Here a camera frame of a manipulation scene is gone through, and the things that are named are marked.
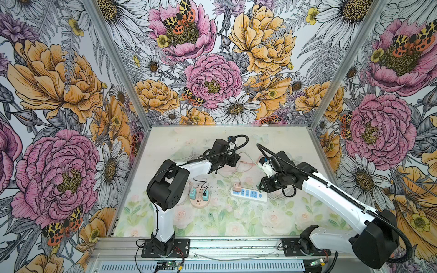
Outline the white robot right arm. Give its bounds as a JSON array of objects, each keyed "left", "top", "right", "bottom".
[{"left": 258, "top": 144, "right": 414, "bottom": 270}]

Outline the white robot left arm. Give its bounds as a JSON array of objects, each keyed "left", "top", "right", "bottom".
[{"left": 142, "top": 135, "right": 249, "bottom": 258}]

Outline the aluminium front rail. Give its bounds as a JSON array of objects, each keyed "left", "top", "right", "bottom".
[{"left": 86, "top": 236, "right": 372, "bottom": 273}]

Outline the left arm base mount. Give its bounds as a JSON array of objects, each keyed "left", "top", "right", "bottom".
[{"left": 141, "top": 238, "right": 191, "bottom": 258}]

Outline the round pink power socket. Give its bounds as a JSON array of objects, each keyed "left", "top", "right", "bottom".
[{"left": 189, "top": 187, "right": 210, "bottom": 209}]

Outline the pink multi-head charging cable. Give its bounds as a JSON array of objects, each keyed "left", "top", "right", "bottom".
[{"left": 235, "top": 151, "right": 260, "bottom": 175}]

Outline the pink brown charger plug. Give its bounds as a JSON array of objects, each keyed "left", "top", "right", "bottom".
[{"left": 233, "top": 182, "right": 242, "bottom": 192}]

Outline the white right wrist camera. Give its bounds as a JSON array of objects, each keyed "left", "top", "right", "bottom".
[{"left": 258, "top": 157, "right": 276, "bottom": 178}]

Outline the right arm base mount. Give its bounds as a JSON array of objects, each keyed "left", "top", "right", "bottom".
[{"left": 278, "top": 237, "right": 331, "bottom": 257}]

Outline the teal charger plug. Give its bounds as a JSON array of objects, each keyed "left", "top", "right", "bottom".
[
  {"left": 202, "top": 190, "right": 209, "bottom": 202},
  {"left": 189, "top": 188, "right": 197, "bottom": 200}
]

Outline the white blue power strip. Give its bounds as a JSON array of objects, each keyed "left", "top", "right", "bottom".
[{"left": 230, "top": 188, "right": 268, "bottom": 203}]

